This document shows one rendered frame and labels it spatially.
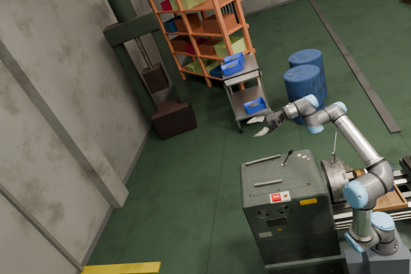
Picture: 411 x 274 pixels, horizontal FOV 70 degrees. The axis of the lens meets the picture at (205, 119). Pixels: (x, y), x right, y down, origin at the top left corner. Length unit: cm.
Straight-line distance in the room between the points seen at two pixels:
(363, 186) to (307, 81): 303
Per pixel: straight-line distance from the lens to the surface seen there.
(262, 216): 225
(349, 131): 161
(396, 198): 260
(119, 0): 496
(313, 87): 448
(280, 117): 151
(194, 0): 631
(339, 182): 229
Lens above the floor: 286
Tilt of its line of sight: 30 degrees down
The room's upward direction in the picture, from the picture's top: 22 degrees counter-clockwise
